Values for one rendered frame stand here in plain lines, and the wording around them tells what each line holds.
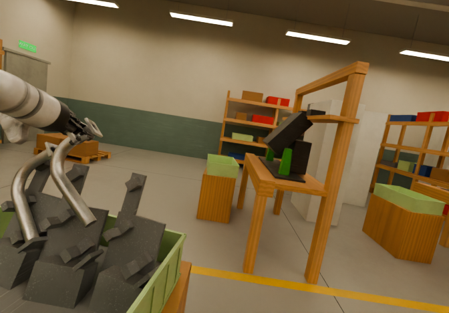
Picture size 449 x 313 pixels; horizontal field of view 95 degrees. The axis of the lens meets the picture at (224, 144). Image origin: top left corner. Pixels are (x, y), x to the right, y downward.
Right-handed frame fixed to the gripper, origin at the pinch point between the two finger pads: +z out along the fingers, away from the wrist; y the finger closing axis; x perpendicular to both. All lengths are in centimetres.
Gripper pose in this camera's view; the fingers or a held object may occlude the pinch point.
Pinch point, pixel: (84, 131)
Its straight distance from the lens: 70.9
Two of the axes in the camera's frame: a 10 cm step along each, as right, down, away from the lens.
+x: -8.1, 5.6, -1.6
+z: -0.2, 2.5, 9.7
